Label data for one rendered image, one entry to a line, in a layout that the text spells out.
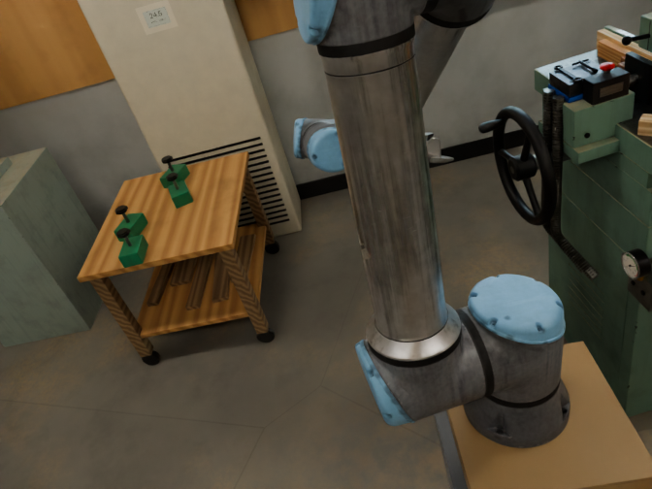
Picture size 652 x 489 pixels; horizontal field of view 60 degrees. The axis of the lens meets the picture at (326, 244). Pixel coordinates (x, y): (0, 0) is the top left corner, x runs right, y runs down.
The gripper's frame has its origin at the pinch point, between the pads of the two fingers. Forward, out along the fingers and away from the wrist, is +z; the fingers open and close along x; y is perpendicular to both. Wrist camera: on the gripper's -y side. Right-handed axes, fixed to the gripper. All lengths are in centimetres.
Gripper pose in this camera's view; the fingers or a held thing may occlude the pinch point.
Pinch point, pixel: (442, 148)
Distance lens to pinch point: 142.5
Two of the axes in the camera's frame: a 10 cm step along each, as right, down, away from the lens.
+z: 9.8, -0.2, 2.1
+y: 1.0, -8.3, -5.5
